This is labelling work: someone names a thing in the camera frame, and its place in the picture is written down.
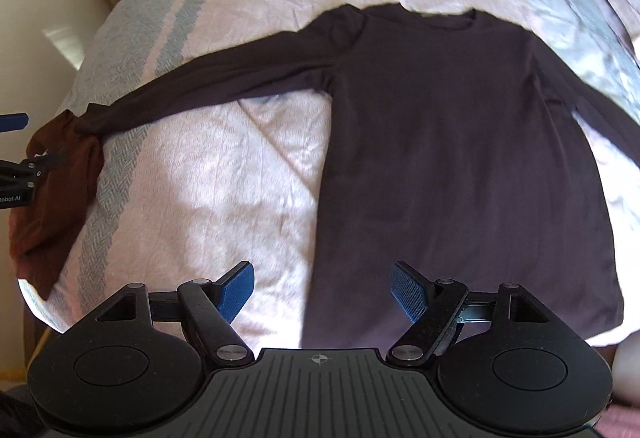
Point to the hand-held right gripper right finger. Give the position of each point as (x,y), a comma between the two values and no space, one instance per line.
(410,293)

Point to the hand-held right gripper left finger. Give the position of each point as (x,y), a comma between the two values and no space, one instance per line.
(235,290)

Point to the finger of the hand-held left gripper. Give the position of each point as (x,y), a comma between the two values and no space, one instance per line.
(15,122)
(35,165)

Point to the dark purple long-sleeve shirt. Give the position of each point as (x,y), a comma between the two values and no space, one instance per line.
(450,158)

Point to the maroon knit sweater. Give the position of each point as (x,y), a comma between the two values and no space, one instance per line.
(55,203)

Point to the bed with striped bedspread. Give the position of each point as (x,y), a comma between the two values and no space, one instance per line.
(210,178)

